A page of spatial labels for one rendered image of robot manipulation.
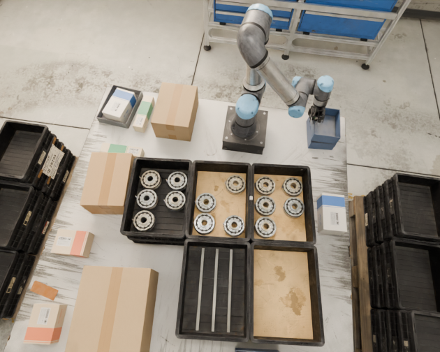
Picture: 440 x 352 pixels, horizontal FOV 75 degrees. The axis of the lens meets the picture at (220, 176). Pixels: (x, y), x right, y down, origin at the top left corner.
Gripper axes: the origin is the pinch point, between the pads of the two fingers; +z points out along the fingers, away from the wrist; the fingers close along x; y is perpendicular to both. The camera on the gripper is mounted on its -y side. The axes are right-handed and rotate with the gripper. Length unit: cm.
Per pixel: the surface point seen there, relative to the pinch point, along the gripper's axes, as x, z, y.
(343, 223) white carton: 19, 8, 57
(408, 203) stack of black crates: 67, 45, 26
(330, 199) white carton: 11.9, 6.7, 45.0
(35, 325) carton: -116, -10, 130
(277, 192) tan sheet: -16, -1, 48
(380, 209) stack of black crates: 54, 53, 29
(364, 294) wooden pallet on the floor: 50, 77, 82
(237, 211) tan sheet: -35, -4, 62
